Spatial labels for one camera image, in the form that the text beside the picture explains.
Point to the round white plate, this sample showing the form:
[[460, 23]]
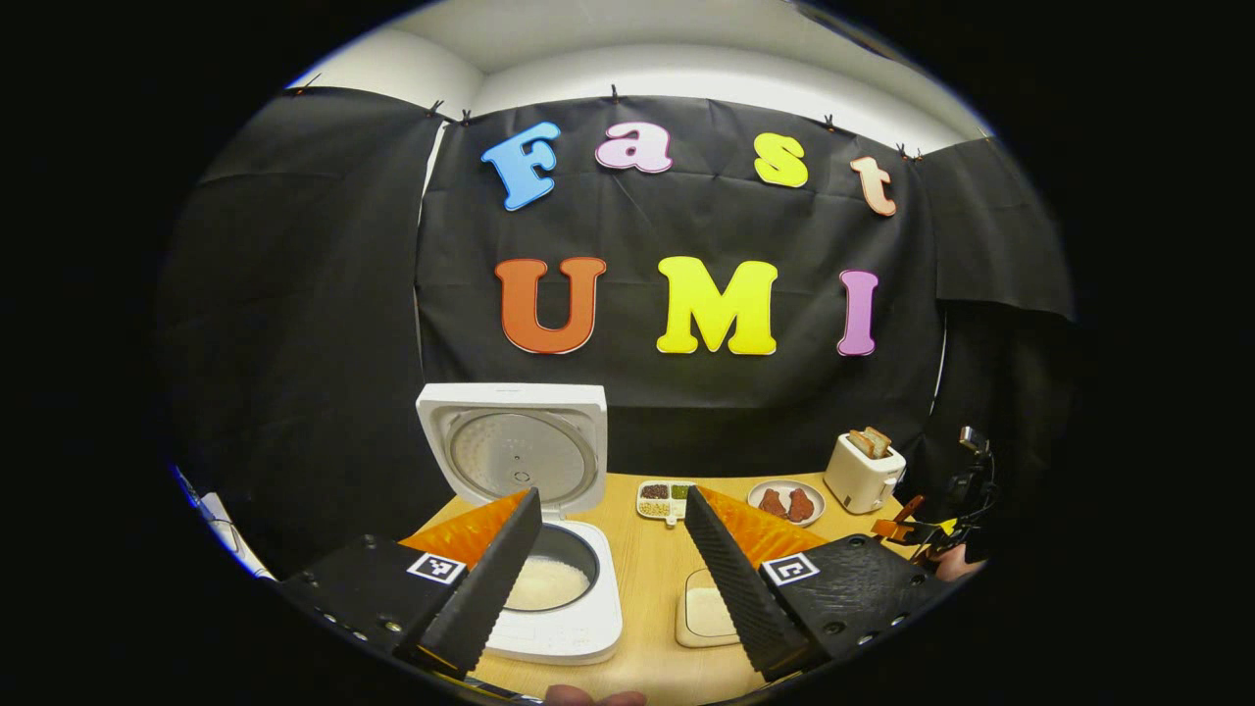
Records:
[[819, 495]]

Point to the brown meat piece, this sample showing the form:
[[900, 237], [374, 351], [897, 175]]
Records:
[[773, 503], [802, 505]]

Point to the white divided grain dish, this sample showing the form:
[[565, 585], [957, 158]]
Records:
[[657, 498]]

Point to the cream square rice tray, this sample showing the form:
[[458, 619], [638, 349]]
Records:
[[701, 613]]

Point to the white rice cooker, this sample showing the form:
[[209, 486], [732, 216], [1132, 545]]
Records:
[[520, 441]]

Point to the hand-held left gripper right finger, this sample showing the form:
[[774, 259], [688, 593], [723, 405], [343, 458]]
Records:
[[735, 588]]

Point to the white rice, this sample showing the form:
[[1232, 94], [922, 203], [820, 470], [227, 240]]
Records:
[[549, 583]]

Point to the bread slice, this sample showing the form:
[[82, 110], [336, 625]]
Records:
[[861, 443], [879, 440]]

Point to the white toaster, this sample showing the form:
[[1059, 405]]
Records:
[[861, 480]]

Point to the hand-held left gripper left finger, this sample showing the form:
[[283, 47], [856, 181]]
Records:
[[490, 588]]

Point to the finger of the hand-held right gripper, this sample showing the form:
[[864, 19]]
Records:
[[887, 529]]

